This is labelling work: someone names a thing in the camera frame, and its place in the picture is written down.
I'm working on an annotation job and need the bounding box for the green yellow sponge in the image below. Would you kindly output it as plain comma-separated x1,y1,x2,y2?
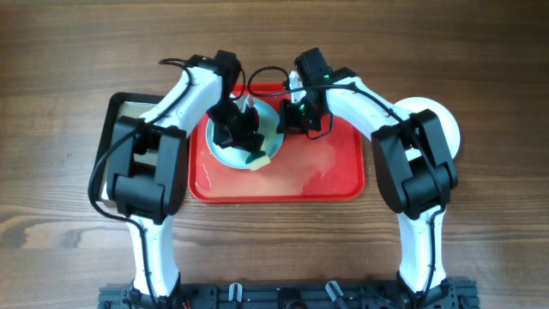
245,151,271,171

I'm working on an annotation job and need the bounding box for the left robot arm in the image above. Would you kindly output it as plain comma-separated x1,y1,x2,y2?
97,51,270,308

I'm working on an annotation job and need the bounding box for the white plate bottom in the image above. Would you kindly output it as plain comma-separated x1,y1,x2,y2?
395,97,462,159

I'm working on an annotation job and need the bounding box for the light blue plate top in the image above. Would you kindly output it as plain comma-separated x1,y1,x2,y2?
205,94,284,169

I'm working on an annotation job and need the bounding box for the right black cable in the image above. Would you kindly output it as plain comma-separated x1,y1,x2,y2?
247,65,447,301

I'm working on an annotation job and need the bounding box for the black metal sponge tray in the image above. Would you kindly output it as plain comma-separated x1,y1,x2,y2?
93,92,164,209

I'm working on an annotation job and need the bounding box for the black cable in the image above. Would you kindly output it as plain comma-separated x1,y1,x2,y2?
87,58,248,308
247,65,447,301

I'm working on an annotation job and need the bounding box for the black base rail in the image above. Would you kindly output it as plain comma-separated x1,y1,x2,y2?
97,279,480,309

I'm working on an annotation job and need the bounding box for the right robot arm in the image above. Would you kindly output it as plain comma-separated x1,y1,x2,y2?
277,47,458,305

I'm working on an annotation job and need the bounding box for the left black cable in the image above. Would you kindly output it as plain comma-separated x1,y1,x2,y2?
87,58,248,308

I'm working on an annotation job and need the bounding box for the red plastic tray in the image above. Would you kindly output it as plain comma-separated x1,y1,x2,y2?
187,82,366,204

